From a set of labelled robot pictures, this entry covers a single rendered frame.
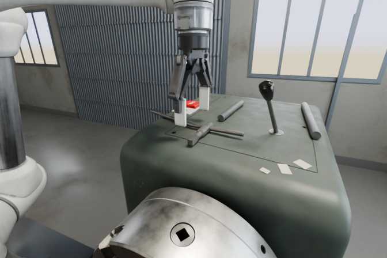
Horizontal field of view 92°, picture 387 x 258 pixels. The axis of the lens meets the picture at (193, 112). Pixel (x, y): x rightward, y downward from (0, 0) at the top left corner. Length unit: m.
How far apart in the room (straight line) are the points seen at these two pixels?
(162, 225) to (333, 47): 2.60
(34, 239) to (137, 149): 0.71
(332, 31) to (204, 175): 2.49
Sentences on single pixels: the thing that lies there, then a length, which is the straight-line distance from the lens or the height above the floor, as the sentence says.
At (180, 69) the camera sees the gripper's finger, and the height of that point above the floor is 1.43.
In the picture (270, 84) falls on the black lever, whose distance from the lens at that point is 0.43.
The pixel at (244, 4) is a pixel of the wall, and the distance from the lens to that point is 2.71.
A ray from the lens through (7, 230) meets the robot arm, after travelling 0.90.
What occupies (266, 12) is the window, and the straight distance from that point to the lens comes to 2.66.
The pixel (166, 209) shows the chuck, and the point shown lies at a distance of 0.33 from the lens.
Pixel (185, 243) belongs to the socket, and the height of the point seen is 1.24.
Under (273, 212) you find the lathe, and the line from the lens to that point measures 0.37.
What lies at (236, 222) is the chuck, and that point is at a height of 1.22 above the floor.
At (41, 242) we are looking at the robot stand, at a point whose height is 0.75.
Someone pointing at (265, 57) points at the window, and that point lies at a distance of 2.63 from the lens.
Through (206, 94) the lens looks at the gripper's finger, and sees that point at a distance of 0.55.
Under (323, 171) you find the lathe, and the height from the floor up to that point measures 1.25.
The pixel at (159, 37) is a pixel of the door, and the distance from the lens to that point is 3.01.
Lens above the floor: 1.47
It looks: 20 degrees down
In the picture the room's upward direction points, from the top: straight up
